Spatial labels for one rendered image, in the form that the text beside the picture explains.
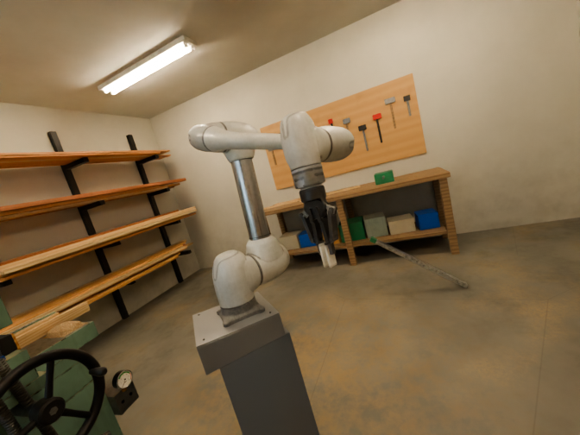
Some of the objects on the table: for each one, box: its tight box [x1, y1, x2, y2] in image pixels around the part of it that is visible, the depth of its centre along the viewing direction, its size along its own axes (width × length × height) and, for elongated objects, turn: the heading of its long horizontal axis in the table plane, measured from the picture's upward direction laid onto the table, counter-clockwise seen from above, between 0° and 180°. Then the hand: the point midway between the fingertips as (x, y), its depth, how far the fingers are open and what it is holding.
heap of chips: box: [42, 321, 88, 338], centre depth 97 cm, size 8×12×3 cm
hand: (327, 255), depth 78 cm, fingers closed
